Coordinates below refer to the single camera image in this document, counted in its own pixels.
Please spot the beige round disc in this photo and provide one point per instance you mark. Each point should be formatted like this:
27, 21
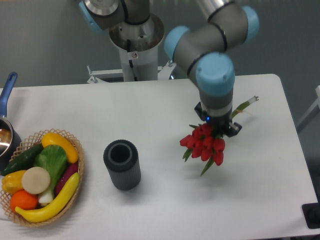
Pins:
35, 180

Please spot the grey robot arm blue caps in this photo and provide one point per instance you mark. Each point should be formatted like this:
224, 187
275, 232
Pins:
201, 54

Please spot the yellow bell pepper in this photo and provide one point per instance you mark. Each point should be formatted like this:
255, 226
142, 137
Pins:
12, 182

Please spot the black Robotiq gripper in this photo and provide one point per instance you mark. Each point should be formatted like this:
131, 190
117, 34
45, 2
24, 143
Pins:
223, 123

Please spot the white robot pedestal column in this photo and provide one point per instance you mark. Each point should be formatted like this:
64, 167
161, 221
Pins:
138, 48

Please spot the white furniture at right edge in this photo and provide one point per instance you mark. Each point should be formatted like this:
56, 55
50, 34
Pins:
310, 113

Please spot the green cucumber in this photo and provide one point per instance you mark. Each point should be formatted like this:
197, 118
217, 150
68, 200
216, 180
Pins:
24, 161

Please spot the yellow banana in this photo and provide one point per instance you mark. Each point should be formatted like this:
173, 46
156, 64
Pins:
56, 206

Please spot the black device at table edge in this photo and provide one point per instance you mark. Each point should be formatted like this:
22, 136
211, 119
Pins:
311, 212

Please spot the green bok choy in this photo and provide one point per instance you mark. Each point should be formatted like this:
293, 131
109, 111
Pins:
52, 158

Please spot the purple sweet potato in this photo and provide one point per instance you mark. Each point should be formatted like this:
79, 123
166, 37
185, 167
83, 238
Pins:
70, 170

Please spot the blue handled steel saucepan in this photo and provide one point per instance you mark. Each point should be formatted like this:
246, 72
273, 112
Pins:
9, 138

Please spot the yellow squash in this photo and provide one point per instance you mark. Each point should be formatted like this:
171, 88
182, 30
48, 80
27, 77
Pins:
53, 138

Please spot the orange fruit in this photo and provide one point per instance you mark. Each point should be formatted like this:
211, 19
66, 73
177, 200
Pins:
23, 200

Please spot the white metal base frame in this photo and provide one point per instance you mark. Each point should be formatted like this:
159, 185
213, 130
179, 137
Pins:
116, 75

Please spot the dark grey ribbed vase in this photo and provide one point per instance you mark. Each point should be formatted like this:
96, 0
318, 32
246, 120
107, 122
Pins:
121, 159

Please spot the red tulip bouquet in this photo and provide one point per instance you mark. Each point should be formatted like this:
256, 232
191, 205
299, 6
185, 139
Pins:
205, 142

